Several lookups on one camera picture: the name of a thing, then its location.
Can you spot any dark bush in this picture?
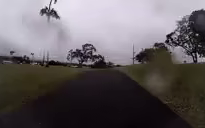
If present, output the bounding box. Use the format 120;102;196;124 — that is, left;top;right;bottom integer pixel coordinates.
90;59;108;70

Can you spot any spreading dark tree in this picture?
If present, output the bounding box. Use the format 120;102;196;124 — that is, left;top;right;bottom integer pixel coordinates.
66;42;106;68

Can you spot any thin pole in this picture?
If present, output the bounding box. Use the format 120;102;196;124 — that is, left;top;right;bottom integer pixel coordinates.
131;43;136;66

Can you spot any dark asphalt path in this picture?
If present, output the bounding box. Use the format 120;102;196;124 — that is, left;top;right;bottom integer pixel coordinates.
0;68;194;128

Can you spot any low rounded tree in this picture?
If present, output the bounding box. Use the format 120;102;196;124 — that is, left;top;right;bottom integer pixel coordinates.
134;42;174;65

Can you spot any tall thin palm tree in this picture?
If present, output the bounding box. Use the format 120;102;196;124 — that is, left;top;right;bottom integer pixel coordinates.
39;0;62;66

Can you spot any green grass lawn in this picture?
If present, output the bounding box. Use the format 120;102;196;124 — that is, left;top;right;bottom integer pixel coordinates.
118;62;205;128
0;63;91;116

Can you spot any distant row of trees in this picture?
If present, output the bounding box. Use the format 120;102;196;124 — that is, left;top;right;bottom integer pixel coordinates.
0;48;36;66

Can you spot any large dark tree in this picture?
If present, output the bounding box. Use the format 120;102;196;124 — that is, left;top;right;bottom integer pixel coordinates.
164;8;205;64

